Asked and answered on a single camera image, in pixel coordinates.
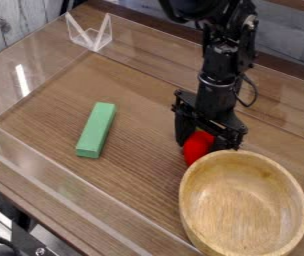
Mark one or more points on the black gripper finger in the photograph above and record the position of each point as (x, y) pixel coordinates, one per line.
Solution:
(226, 142)
(184, 128)

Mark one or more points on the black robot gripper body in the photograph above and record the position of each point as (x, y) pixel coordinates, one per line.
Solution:
(211, 106)

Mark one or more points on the red plush strawberry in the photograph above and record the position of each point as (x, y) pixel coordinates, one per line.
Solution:
(198, 146)

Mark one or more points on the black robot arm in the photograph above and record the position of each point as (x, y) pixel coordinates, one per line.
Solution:
(229, 24)

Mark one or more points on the round wooden bowl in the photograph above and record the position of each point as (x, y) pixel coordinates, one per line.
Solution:
(242, 205)

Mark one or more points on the green rectangular block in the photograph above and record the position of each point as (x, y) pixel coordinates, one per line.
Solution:
(95, 132)

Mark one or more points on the clear acrylic enclosure walls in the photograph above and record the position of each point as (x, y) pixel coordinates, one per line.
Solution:
(112, 205)

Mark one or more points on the black metal table bracket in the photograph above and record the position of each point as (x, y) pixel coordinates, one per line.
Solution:
(28, 245)

